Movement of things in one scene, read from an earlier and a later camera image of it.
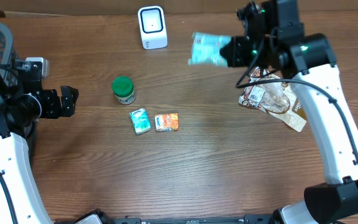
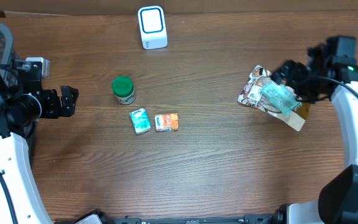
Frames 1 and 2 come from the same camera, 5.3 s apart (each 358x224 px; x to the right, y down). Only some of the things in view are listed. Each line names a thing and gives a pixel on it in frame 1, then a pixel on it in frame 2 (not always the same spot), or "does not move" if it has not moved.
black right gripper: [234, 53] -> [294, 70]
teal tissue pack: [140, 121] does not move
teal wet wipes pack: [206, 49] -> [281, 97]
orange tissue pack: [166, 122] does not move
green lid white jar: [123, 88] does not move
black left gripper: [63, 102] does not move
